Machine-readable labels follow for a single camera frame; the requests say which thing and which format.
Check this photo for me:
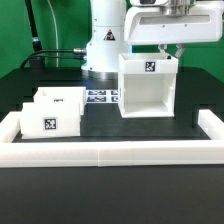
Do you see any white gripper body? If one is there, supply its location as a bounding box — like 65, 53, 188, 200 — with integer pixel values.
124, 0, 224, 45

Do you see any white drawer cabinet box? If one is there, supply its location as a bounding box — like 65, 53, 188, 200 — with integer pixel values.
118, 53, 178, 118

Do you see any white front drawer tray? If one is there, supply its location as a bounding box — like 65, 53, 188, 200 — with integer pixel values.
20, 103, 81, 139

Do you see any white drawer tray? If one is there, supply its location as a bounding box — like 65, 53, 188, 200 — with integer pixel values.
33, 86, 87, 115
20, 103, 81, 139

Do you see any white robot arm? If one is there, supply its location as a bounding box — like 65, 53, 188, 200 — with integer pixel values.
82, 0, 224, 79

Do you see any white rear drawer tray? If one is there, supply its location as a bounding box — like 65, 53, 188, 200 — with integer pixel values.
33, 86, 87, 115

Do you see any marker tag sheet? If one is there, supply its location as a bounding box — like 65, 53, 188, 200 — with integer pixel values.
86, 90, 118, 103

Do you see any black pole stand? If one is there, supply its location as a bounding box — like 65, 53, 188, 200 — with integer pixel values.
24, 0, 45, 69

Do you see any black cable with connector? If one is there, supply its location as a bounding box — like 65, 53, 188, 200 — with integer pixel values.
20, 47, 88, 69

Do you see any white thin cable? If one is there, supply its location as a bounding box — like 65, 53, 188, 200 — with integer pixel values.
45, 0, 60, 68

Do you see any white U-shaped border frame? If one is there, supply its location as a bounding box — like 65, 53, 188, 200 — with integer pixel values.
0, 109, 224, 168

